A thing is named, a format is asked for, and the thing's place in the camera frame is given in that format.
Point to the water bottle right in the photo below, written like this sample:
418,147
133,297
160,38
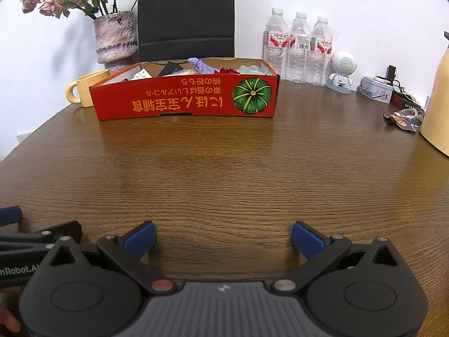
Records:
321,44

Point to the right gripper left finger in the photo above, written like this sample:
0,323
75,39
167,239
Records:
93,289

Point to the water bottle left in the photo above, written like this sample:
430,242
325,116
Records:
275,42

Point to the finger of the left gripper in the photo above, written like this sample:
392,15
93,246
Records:
10,215

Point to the clear bubble wrap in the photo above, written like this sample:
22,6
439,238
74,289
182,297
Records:
251,70

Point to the yellow ceramic mug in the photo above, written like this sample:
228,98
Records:
78,92

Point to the dark red small box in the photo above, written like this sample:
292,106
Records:
401,101

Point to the dark snack packet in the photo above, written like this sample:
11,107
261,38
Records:
407,119

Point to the black paper bag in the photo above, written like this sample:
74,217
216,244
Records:
182,29

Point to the small tin box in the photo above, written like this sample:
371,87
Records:
375,89

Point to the purple ceramic vase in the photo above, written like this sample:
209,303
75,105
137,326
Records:
116,38

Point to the white astronaut figurine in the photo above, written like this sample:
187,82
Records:
343,66

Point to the black small box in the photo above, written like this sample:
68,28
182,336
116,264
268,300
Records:
169,69

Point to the water bottle middle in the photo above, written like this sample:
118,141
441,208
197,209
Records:
299,46

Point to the water bottle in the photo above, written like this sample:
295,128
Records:
321,44
299,46
275,42

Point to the purple cloth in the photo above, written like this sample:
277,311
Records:
201,67

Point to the red fabric rose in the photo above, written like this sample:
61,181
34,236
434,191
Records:
226,71

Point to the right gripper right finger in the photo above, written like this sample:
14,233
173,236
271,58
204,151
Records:
353,289

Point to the person's left hand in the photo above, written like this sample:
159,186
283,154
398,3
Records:
7,319

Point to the red cardboard box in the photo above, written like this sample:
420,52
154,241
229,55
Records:
119,97

